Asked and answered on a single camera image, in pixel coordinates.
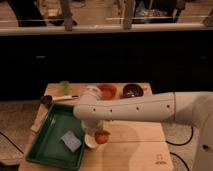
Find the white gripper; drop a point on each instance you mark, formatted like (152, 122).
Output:
(92, 126)

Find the red apple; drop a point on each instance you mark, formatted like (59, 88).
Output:
(101, 137)

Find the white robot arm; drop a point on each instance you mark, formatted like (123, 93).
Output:
(187, 108)

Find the white paper cup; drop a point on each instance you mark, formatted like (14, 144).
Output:
(90, 141)

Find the green translucent cup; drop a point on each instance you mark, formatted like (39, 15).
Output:
(64, 87)

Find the blue-grey sponge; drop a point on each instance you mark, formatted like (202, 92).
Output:
(71, 141)

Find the orange bowl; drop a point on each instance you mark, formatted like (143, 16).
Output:
(108, 91)

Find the green plastic tray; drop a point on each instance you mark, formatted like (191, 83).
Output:
(48, 148)

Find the dark purple bowl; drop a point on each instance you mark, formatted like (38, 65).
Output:
(132, 90)

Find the black spatula with light handle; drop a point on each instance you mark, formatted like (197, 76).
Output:
(47, 100)

